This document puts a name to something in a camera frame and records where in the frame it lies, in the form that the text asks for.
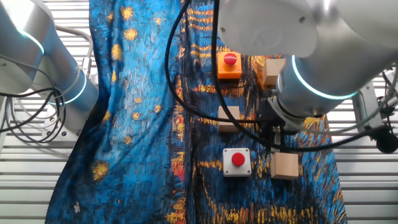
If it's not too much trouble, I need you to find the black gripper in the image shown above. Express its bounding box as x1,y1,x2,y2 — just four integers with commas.
259,104,285,152

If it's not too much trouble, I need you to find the grey box red button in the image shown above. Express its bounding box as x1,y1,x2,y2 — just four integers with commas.
222,147,252,178

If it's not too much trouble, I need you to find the orange box red button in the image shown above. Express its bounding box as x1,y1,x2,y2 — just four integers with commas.
216,51,243,81

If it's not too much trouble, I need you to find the light wooden cube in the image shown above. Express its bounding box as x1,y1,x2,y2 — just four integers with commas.
217,105,241,133
270,151,300,181
262,58,287,86

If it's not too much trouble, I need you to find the starry night painted cloth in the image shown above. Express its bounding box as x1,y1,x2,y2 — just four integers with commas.
45,0,348,224

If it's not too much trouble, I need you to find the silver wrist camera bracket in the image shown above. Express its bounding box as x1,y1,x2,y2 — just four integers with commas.
352,89,382,133

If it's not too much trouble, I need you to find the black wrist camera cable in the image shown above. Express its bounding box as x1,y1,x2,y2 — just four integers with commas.
211,0,398,155

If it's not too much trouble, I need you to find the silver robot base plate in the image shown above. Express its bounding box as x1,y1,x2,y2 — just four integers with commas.
42,102,83,142

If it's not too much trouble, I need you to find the grey base hose cable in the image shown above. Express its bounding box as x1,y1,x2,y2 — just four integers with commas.
52,24,95,77

